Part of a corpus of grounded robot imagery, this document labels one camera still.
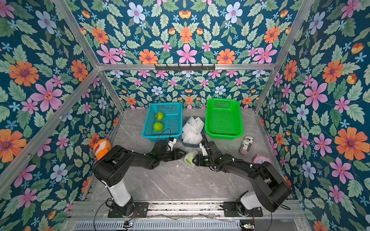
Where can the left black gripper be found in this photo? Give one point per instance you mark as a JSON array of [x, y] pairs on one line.
[[177, 157]]

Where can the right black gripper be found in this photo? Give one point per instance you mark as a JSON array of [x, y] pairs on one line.
[[204, 159]]

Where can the white foam net sleeve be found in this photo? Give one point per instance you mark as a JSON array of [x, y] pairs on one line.
[[191, 154]]

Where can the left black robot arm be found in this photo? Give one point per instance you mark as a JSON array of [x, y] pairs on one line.
[[113, 163]]

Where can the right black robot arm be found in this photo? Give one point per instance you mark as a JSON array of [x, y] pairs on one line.
[[269, 188]]

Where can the grey foam net tray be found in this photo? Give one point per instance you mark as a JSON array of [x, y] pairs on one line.
[[189, 145]]

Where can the green custard apple middle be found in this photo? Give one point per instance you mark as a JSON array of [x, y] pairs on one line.
[[157, 127]]

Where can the white foam net back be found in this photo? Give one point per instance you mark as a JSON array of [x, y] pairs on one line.
[[195, 125]]

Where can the green custard apple back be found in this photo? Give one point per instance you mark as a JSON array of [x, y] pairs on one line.
[[159, 116]]

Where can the teal plastic basket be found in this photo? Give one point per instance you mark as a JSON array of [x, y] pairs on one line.
[[173, 121]]

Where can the green plastic basket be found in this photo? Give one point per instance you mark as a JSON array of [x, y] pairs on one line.
[[223, 119]]

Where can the patterned black white can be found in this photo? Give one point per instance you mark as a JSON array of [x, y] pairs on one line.
[[246, 145]]

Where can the pink alarm clock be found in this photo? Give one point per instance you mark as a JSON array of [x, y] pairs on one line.
[[261, 159]]

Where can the orange clownfish plush toy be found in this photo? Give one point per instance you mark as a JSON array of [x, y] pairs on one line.
[[101, 148]]

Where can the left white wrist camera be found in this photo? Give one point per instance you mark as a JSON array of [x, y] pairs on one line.
[[172, 141]]

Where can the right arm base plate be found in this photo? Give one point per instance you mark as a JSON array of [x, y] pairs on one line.
[[236, 209]]

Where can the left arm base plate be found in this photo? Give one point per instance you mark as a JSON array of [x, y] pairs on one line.
[[132, 209]]

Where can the black hook rail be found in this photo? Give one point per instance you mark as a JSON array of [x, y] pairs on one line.
[[185, 67]]

